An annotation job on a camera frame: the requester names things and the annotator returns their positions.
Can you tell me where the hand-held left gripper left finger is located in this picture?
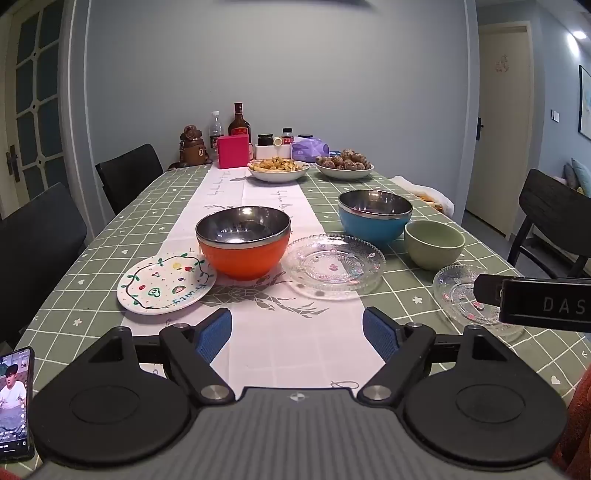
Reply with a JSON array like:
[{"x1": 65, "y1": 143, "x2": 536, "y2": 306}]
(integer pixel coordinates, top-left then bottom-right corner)
[{"x1": 88, "y1": 308, "x2": 237, "y2": 405}]

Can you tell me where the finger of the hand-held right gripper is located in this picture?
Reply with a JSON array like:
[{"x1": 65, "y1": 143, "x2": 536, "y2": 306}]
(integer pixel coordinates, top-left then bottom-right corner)
[{"x1": 473, "y1": 274, "x2": 522, "y2": 306}]

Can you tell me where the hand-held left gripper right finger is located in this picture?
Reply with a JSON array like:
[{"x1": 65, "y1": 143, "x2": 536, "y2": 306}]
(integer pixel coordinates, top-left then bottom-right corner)
[{"x1": 356, "y1": 307, "x2": 509, "y2": 406}]

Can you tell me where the clear glass plate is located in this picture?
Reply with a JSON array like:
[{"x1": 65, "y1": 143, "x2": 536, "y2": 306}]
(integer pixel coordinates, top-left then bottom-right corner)
[
  {"x1": 433, "y1": 264, "x2": 527, "y2": 340},
  {"x1": 281, "y1": 234, "x2": 386, "y2": 301}
]

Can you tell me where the green ceramic bowl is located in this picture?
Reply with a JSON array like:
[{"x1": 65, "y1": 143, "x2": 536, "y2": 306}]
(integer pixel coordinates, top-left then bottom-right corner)
[{"x1": 404, "y1": 220, "x2": 466, "y2": 271}]

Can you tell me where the white painted plate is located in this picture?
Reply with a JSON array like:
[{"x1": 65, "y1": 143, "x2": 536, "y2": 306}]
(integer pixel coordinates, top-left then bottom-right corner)
[{"x1": 116, "y1": 253, "x2": 218, "y2": 316}]

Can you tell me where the orange steel-lined bowl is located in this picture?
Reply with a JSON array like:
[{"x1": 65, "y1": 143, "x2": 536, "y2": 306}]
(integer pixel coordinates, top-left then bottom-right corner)
[{"x1": 195, "y1": 206, "x2": 293, "y2": 280}]

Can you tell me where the blue steel-lined bowl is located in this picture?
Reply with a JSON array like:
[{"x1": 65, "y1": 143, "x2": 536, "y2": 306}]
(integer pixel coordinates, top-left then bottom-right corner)
[{"x1": 337, "y1": 189, "x2": 414, "y2": 247}]

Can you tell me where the black wooden chair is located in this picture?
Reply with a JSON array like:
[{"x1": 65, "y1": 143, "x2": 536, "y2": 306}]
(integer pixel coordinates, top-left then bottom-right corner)
[{"x1": 507, "y1": 168, "x2": 591, "y2": 280}]

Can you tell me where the white towel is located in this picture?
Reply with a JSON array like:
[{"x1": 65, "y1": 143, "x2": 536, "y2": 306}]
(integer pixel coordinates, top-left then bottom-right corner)
[{"x1": 392, "y1": 175, "x2": 456, "y2": 215}]

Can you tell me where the orange red fleece clothing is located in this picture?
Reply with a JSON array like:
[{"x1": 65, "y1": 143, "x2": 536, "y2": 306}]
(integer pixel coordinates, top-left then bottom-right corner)
[{"x1": 549, "y1": 369, "x2": 591, "y2": 480}]

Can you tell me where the blue cushion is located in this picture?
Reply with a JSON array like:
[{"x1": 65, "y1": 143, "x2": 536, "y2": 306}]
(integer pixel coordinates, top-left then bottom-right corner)
[{"x1": 563, "y1": 158, "x2": 591, "y2": 195}]

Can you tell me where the cream door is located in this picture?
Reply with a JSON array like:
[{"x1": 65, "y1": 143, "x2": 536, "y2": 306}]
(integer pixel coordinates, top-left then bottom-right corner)
[{"x1": 466, "y1": 23, "x2": 529, "y2": 238}]

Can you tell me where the white shallow bowl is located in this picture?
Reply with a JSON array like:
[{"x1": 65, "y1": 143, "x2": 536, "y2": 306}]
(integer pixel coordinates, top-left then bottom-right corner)
[
  {"x1": 315, "y1": 159, "x2": 376, "y2": 181},
  {"x1": 247, "y1": 159, "x2": 311, "y2": 182}
]

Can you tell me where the black padded chair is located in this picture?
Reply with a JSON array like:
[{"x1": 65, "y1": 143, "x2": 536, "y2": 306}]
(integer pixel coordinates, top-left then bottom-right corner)
[
  {"x1": 95, "y1": 144, "x2": 164, "y2": 216},
  {"x1": 0, "y1": 182, "x2": 88, "y2": 347}
]

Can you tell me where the pile of brown taro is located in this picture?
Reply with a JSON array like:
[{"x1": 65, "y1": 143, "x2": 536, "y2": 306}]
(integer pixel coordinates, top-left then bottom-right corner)
[{"x1": 318, "y1": 148, "x2": 372, "y2": 171}]

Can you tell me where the pile of fried strips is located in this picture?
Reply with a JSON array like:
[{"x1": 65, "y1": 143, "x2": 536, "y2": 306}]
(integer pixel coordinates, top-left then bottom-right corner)
[{"x1": 249, "y1": 157, "x2": 306, "y2": 172}]

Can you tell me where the pink box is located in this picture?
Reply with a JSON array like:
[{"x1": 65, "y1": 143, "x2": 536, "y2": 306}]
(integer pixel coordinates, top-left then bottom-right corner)
[{"x1": 217, "y1": 135, "x2": 250, "y2": 169}]

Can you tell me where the brown bear-shaped bottle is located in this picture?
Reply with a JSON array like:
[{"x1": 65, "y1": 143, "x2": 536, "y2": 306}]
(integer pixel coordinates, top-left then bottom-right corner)
[{"x1": 167, "y1": 124, "x2": 213, "y2": 171}]

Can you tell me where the white rectangular box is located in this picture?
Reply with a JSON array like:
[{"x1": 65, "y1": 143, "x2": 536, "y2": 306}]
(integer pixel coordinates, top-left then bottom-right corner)
[{"x1": 255, "y1": 144, "x2": 294, "y2": 161}]

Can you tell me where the purple tissue pack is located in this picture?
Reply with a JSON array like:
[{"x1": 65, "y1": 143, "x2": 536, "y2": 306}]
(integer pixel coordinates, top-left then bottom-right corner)
[{"x1": 291, "y1": 138, "x2": 331, "y2": 162}]

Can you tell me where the clear plastic water bottle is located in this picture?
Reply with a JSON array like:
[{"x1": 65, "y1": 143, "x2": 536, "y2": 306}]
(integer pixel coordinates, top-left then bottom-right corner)
[{"x1": 209, "y1": 111, "x2": 224, "y2": 160}]

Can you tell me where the black smartphone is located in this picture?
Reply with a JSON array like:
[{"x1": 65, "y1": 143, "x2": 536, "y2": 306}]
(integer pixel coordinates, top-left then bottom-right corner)
[{"x1": 0, "y1": 346, "x2": 36, "y2": 462}]

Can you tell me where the dark liquor bottle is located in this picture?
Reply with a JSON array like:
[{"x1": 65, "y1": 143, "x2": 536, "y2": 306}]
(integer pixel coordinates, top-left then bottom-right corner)
[{"x1": 228, "y1": 102, "x2": 251, "y2": 137}]

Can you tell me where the glass-panel door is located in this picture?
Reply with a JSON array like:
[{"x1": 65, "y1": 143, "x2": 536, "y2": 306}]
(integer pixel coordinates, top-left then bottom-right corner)
[{"x1": 0, "y1": 0, "x2": 88, "y2": 220}]

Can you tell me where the framed wall picture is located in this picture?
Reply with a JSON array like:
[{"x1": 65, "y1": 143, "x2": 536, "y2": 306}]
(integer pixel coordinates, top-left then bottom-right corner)
[{"x1": 578, "y1": 65, "x2": 591, "y2": 139}]

